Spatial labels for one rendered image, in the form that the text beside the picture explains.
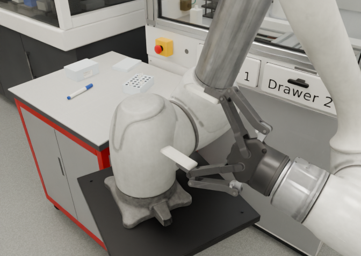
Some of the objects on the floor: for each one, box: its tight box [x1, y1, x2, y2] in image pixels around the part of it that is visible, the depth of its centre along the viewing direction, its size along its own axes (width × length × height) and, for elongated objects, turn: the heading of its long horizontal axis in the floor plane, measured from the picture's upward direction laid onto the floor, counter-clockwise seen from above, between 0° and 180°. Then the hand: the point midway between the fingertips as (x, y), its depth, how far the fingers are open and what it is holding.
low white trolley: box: [8, 51, 198, 251], centre depth 162 cm, size 58×62×76 cm
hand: (180, 121), depth 60 cm, fingers open, 13 cm apart
